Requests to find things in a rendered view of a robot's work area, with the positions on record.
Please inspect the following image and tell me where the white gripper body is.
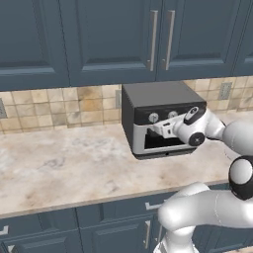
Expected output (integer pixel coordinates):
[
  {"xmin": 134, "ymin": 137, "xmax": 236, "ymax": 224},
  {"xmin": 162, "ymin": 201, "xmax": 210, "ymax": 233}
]
[{"xmin": 151, "ymin": 114, "xmax": 186, "ymax": 137}]

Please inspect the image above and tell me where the dark toaster oven door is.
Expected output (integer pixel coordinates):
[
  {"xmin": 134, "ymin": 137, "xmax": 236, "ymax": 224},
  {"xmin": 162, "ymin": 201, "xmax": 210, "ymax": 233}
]
[{"xmin": 134, "ymin": 147, "xmax": 198, "ymax": 161}]

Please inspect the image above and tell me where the black and silver toaster oven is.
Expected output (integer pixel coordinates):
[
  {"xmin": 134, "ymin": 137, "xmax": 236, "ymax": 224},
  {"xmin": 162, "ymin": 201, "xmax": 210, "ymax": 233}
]
[{"xmin": 121, "ymin": 81, "xmax": 209, "ymax": 161}]

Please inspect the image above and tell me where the blue base cupboard door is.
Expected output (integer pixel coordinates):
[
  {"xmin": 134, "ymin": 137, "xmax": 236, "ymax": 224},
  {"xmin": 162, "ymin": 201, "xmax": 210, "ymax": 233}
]
[
  {"xmin": 0, "ymin": 229, "xmax": 84, "ymax": 253},
  {"xmin": 151, "ymin": 222, "xmax": 253, "ymax": 253},
  {"xmin": 79, "ymin": 214, "xmax": 156, "ymax": 253}
]

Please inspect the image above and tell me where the blue drawer front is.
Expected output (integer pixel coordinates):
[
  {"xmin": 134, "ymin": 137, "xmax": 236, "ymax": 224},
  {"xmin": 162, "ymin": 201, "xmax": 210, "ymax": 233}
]
[
  {"xmin": 0, "ymin": 208, "xmax": 80, "ymax": 241},
  {"xmin": 75, "ymin": 191, "xmax": 181, "ymax": 229}
]

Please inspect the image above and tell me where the grey wall socket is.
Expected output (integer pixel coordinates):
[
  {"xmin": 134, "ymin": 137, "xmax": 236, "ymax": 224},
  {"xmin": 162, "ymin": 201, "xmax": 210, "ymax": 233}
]
[
  {"xmin": 218, "ymin": 81, "xmax": 233, "ymax": 101},
  {"xmin": 115, "ymin": 89, "xmax": 123, "ymax": 110},
  {"xmin": 0, "ymin": 98, "xmax": 9, "ymax": 120}
]

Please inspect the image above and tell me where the long silver cupboard handle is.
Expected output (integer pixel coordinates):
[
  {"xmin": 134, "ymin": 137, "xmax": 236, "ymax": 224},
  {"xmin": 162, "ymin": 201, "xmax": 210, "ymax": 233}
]
[
  {"xmin": 162, "ymin": 9, "xmax": 176, "ymax": 71},
  {"xmin": 148, "ymin": 9, "xmax": 159, "ymax": 72}
]

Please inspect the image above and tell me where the blue wall cupboard door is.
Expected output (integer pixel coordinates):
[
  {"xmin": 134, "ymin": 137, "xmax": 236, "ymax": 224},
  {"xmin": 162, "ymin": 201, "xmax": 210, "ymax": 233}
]
[
  {"xmin": 231, "ymin": 0, "xmax": 253, "ymax": 77},
  {"xmin": 58, "ymin": 0, "xmax": 163, "ymax": 88},
  {"xmin": 0, "ymin": 0, "xmax": 71, "ymax": 92},
  {"xmin": 155, "ymin": 0, "xmax": 252, "ymax": 82}
]

